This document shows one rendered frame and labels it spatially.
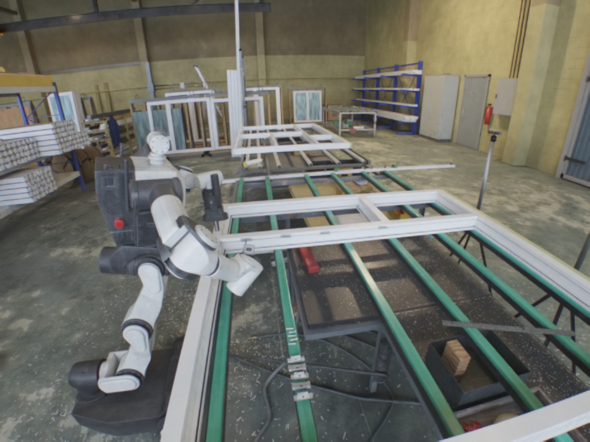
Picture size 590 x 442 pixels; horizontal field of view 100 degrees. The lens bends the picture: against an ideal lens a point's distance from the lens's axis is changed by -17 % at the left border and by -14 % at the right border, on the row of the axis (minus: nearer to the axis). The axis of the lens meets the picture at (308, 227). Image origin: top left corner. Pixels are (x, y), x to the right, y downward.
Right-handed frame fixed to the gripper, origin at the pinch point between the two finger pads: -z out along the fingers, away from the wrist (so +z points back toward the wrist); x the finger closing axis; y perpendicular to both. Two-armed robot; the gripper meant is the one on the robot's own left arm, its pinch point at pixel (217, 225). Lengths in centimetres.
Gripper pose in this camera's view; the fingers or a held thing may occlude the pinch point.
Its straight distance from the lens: 146.3
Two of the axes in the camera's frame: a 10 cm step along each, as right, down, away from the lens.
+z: -0.2, -9.0, -4.4
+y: -1.6, -4.3, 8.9
